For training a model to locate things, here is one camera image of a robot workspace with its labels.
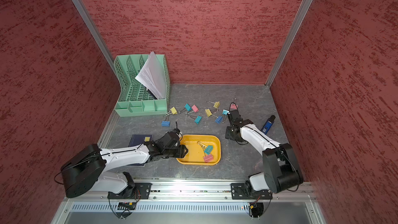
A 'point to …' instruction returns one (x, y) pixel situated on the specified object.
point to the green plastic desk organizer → (134, 99)
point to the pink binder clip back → (233, 107)
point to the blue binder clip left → (165, 123)
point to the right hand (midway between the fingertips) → (231, 138)
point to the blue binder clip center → (218, 120)
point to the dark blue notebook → (136, 140)
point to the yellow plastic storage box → (195, 155)
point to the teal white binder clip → (225, 112)
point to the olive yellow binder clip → (217, 103)
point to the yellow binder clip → (173, 111)
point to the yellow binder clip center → (208, 112)
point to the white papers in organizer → (153, 73)
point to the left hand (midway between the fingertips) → (183, 153)
